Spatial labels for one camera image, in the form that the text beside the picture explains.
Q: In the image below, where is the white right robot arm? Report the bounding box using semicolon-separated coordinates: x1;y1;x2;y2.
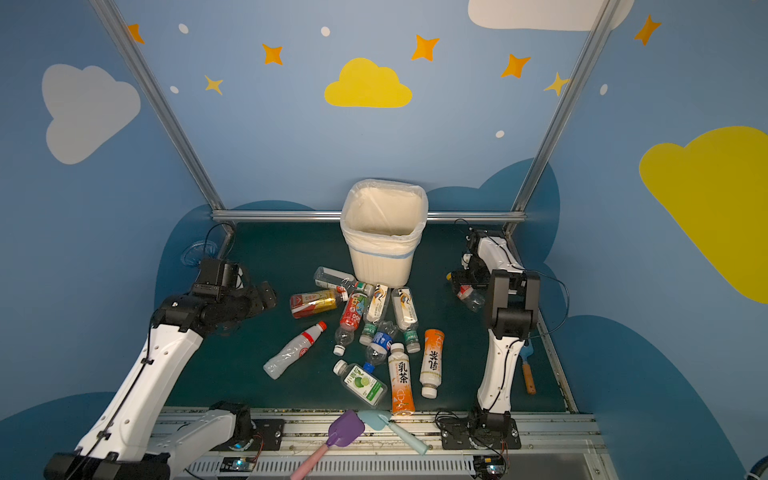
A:
447;228;540;436

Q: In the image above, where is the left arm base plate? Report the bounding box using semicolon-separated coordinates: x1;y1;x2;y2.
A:
213;419;285;452

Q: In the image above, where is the lime label square bottle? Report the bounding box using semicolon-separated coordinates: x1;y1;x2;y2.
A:
333;360;387;407

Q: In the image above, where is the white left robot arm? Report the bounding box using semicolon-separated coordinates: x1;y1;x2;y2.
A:
43;258;277;479

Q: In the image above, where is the teal silicone spatula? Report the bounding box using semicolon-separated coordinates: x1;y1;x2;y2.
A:
357;410;429;455

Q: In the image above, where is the white bin liner bag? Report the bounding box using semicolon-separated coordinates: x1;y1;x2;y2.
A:
340;179;429;258

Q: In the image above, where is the white ribbed trash bin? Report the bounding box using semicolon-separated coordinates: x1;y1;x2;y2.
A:
340;178;429;289

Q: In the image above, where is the orange white tea bottle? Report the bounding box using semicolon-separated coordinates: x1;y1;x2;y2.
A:
419;329;445;399

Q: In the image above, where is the aluminium frame rail back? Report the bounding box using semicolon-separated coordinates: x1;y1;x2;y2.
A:
211;210;526;224

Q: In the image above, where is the clear bottle bird label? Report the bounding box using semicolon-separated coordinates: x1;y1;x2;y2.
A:
359;284;390;346

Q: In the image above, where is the small clear red label bottle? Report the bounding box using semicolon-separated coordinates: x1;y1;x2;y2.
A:
457;285;485;312

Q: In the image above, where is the small blue label bottle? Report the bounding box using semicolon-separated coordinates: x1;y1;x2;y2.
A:
363;321;398;374

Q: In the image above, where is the red gold energy drink bottle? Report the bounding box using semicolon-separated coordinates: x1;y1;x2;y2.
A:
290;289;348;319

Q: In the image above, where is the clear square bottle green label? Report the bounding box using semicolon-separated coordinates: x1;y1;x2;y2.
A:
314;266;357;289

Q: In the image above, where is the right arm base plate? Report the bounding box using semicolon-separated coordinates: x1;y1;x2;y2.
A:
435;415;522;451

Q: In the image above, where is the purple pink spatula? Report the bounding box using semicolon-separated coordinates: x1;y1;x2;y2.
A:
290;410;365;480

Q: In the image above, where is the purple ribbed plastic vase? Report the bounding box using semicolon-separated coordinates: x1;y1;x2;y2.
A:
180;240;219;268

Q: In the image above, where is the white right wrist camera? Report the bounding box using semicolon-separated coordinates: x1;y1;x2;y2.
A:
461;253;476;270

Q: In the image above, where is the aluminium frame post left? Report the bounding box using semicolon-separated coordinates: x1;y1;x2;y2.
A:
90;0;226;210

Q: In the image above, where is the orange milk tea bottle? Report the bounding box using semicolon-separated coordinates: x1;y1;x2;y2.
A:
388;343;415;416

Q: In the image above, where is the wooden handle brush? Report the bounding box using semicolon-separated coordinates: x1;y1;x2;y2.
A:
519;341;537;395

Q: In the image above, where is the aluminium frame post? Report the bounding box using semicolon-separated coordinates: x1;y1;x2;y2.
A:
510;0;621;219
90;0;226;210

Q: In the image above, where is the aluminium frame post right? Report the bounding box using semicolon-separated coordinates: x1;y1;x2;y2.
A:
510;0;621;219

